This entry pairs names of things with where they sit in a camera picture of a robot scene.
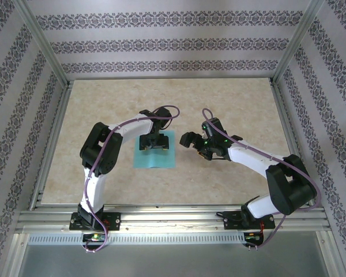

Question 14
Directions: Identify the turquoise cloth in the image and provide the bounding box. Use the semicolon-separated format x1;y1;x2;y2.
132;129;176;170

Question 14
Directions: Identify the grey metal shelf panel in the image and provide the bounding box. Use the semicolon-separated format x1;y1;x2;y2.
10;230;340;277

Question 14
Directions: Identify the long aluminium frame rail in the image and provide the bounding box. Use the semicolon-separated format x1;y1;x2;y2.
17;205;331;231

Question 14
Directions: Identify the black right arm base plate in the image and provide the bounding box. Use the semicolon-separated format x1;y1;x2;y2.
223;210;276;231

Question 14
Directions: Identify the aluminium side rail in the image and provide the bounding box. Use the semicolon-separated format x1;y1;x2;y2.
269;79;317;208
28;82;74;210

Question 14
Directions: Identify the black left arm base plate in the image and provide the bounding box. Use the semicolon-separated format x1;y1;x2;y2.
70;212;122;231

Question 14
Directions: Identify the slotted grey cable duct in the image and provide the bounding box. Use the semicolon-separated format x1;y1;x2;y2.
27;232;246;245

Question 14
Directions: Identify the aluminium frame post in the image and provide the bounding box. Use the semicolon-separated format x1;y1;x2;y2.
272;0;326;84
13;0;72;87

